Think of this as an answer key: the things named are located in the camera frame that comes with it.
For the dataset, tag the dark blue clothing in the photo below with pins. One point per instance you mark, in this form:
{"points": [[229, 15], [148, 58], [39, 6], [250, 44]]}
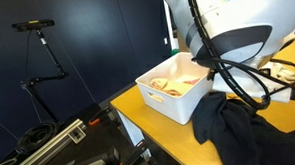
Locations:
{"points": [[243, 135]]}

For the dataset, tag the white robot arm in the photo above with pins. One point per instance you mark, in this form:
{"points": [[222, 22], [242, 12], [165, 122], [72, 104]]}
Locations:
{"points": [[244, 11]]}

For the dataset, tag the beige clothing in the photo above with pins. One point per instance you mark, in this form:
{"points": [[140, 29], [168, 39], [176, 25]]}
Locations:
{"points": [[287, 73]]}

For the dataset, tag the white plastic storage container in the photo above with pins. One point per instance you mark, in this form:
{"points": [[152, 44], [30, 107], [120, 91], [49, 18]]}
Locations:
{"points": [[175, 104]]}

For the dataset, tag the peach orange cloth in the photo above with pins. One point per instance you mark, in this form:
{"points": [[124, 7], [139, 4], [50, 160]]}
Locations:
{"points": [[174, 88]]}

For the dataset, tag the small green object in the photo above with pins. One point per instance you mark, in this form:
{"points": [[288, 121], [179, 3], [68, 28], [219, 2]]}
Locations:
{"points": [[175, 52]]}

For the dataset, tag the white table leg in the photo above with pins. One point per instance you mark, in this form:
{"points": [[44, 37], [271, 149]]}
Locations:
{"points": [[133, 133]]}

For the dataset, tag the aluminium extrusion bar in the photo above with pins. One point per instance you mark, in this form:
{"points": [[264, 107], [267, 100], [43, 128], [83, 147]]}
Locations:
{"points": [[50, 146]]}

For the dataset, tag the black camera stand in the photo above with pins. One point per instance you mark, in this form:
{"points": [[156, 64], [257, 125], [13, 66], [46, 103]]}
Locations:
{"points": [[51, 55]]}

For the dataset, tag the black camera bar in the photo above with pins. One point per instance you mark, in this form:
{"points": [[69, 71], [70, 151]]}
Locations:
{"points": [[28, 25]]}

